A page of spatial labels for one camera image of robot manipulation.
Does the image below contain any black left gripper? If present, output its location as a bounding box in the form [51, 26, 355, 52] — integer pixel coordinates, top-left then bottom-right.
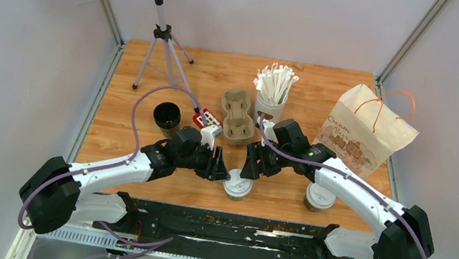
[175, 138, 236, 185]

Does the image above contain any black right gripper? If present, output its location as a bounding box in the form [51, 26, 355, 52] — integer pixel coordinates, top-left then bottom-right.
[240, 136, 294, 185]

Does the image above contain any white cup lid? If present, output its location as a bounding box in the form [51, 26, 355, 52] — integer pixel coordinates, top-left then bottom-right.
[223, 168, 254, 194]

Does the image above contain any clear brown printed coffee cup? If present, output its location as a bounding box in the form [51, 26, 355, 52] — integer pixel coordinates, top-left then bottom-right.
[225, 190, 248, 201]

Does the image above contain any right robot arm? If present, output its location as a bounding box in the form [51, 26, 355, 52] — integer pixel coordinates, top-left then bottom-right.
[239, 116, 435, 259]

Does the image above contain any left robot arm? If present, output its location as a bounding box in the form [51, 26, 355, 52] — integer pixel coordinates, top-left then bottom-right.
[17, 127, 231, 234]

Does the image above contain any lidded coffee cup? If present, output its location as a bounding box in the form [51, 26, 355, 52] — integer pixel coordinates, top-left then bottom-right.
[303, 183, 336, 211]

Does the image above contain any dark cup of coffee beans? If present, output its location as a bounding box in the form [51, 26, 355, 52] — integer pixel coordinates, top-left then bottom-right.
[152, 102, 181, 131]

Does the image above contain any brown pulp cup carrier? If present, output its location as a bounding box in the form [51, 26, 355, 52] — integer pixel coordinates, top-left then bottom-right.
[221, 89, 255, 146]

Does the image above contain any red white block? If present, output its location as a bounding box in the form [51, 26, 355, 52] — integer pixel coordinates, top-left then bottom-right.
[193, 108, 221, 129]

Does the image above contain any bundle of white wrapped straws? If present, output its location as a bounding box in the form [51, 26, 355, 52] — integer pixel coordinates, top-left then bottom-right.
[252, 62, 300, 105]

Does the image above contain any silver tripod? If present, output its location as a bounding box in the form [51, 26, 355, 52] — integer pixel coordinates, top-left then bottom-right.
[132, 0, 194, 93]

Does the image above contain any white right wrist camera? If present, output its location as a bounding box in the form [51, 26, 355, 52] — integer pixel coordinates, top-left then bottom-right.
[261, 118, 278, 147]

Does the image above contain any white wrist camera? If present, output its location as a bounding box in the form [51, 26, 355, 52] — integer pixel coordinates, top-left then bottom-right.
[200, 125, 223, 149]
[261, 118, 278, 147]

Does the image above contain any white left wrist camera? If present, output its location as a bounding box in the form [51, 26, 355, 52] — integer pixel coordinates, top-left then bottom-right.
[200, 125, 223, 149]

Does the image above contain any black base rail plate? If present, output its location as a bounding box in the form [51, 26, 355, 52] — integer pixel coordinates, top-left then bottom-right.
[108, 198, 352, 259]

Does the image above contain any paper bag with orange handles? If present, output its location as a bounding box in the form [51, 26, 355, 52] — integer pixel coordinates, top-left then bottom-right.
[313, 84, 419, 178]

